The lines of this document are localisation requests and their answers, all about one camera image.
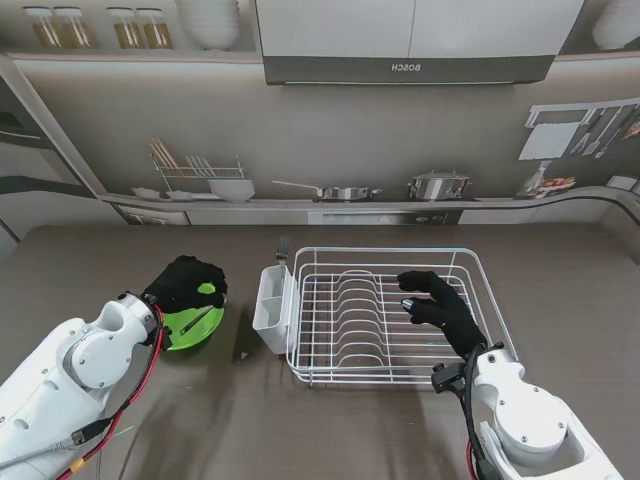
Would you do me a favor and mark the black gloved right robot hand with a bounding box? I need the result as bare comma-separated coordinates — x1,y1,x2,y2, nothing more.
396,269,490,359

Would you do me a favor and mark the metal spoon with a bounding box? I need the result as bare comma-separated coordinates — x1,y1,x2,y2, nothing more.
178,293,231,336

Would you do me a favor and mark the grey cable with connector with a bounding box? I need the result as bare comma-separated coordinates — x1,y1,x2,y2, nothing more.
0,417,115,462

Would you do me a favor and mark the green plastic bowl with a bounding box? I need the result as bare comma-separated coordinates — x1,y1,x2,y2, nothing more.
158,279,227,354

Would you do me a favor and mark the white wire dish rack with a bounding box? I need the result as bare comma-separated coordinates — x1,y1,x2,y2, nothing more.
285,245,514,389

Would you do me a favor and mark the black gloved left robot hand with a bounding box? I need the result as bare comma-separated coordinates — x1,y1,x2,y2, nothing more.
139,254,230,314

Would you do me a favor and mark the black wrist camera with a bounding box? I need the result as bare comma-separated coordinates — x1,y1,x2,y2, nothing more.
430,362,469,397

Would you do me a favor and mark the white plastic utensil caddy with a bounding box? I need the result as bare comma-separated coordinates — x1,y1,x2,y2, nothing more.
252,264,297,355

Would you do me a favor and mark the black cable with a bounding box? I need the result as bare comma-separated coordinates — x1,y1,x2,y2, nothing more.
460,342,494,480

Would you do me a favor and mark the thin grey cable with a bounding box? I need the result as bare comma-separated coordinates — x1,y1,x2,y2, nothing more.
96,422,135,454

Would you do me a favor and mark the printed kitchen backdrop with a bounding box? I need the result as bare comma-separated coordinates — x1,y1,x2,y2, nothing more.
0,0,640,246

